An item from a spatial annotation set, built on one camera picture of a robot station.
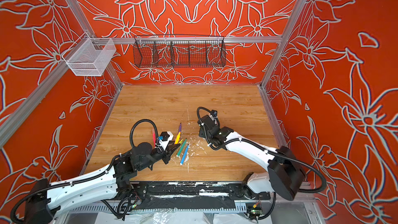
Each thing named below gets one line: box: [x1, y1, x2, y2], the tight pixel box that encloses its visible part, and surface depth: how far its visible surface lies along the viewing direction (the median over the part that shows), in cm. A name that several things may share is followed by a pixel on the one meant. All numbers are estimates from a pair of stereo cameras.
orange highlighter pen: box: [174, 131, 181, 145], surface depth 70 cm
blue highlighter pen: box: [179, 144, 190, 166], surface depth 85 cm
